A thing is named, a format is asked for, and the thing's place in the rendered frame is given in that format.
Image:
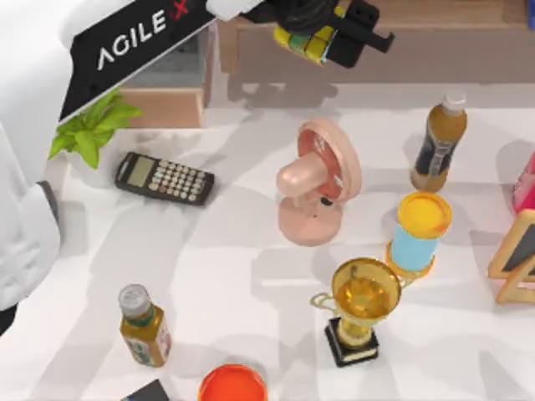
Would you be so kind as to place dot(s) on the yellow and green puzzle cube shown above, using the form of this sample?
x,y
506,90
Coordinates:
x,y
311,45

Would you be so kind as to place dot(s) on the wooden cupboard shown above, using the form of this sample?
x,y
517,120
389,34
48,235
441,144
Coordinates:
x,y
439,50

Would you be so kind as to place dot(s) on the brown bottle with white cap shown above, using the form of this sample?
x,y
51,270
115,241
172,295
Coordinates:
x,y
439,146

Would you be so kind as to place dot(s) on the pink desk fan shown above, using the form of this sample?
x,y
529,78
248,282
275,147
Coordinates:
x,y
311,184

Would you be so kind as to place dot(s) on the grey pierced drawer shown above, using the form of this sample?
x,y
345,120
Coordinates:
x,y
196,62

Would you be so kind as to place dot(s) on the pale wooden drawer front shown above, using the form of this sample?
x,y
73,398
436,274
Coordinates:
x,y
167,106

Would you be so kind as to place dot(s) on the blue can with yellow lid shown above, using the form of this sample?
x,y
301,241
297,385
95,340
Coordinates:
x,y
418,234

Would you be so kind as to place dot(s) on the black calculator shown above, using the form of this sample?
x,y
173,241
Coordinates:
x,y
165,179

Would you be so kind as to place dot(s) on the pink box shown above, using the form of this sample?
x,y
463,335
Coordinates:
x,y
527,184

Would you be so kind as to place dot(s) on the gold trophy with black base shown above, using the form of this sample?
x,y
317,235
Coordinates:
x,y
361,292

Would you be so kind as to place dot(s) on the wooden framed blackboard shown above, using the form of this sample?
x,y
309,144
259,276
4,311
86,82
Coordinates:
x,y
518,250

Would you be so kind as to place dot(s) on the green leafy plant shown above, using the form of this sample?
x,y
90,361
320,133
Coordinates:
x,y
90,133

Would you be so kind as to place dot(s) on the yellow tea bottle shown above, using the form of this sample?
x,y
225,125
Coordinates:
x,y
144,334

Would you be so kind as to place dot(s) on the orange bowl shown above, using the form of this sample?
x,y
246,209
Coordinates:
x,y
233,386

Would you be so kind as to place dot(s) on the black book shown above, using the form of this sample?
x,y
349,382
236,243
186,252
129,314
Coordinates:
x,y
146,392

